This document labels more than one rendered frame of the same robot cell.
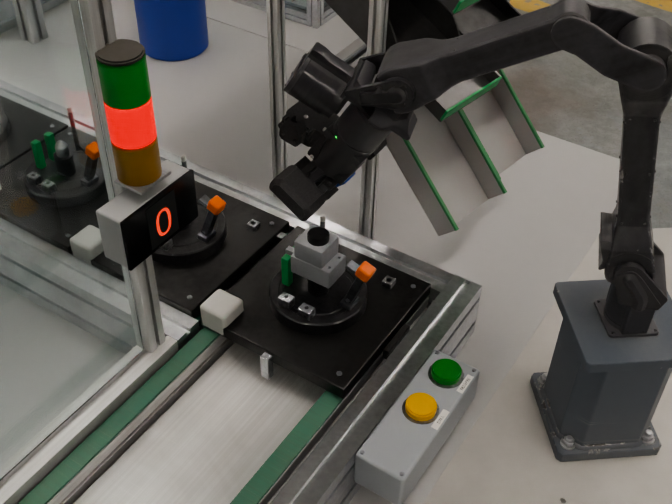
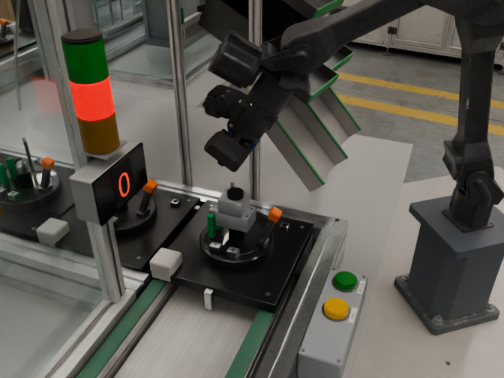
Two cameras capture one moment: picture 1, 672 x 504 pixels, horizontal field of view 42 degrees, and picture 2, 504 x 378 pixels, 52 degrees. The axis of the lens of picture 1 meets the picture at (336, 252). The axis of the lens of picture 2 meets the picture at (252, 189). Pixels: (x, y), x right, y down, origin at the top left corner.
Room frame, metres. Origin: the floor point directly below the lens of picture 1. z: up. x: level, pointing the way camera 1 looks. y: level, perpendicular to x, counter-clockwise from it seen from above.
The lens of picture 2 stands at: (0.14, 0.14, 1.61)
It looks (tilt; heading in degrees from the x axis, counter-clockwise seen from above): 34 degrees down; 349
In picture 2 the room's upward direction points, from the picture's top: straight up
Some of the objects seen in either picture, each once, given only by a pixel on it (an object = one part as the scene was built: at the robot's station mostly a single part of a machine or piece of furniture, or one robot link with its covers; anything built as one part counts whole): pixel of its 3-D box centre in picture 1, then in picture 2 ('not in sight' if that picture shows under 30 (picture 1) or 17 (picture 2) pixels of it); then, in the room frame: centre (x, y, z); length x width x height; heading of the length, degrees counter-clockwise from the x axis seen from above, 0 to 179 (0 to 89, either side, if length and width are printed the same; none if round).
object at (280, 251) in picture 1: (318, 303); (236, 249); (0.89, 0.02, 0.96); 0.24 x 0.24 x 0.02; 58
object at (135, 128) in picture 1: (130, 117); (92, 95); (0.79, 0.22, 1.33); 0.05 x 0.05 x 0.05
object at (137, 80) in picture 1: (124, 76); (85, 58); (0.79, 0.22, 1.38); 0.05 x 0.05 x 0.05
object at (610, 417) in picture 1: (607, 369); (454, 262); (0.78, -0.37, 0.96); 0.15 x 0.15 x 0.20; 6
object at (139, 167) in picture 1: (136, 156); (98, 130); (0.79, 0.22, 1.28); 0.05 x 0.05 x 0.05
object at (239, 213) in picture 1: (178, 213); (119, 199); (1.03, 0.24, 1.01); 0.24 x 0.24 x 0.13; 58
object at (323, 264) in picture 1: (312, 250); (230, 205); (0.90, 0.03, 1.06); 0.08 x 0.04 x 0.07; 59
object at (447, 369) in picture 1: (446, 373); (345, 282); (0.77, -0.15, 0.96); 0.04 x 0.04 x 0.02
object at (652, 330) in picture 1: (630, 300); (470, 204); (0.79, -0.37, 1.09); 0.07 x 0.07 x 0.06; 6
